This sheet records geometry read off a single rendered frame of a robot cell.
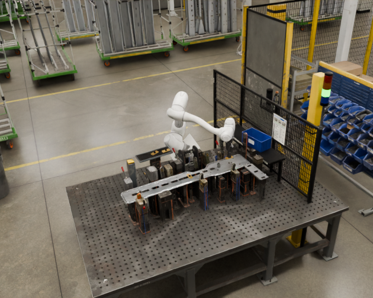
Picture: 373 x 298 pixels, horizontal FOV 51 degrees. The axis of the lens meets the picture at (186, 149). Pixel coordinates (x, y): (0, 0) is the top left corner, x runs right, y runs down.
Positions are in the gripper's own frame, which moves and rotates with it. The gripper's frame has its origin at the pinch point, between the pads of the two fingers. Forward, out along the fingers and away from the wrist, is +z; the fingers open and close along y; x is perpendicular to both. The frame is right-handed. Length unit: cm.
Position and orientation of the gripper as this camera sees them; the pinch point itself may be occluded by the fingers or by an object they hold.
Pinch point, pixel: (229, 154)
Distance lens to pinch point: 404.0
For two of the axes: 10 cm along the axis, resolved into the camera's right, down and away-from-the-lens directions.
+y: 4.5, 4.5, -7.7
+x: 8.9, -2.6, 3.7
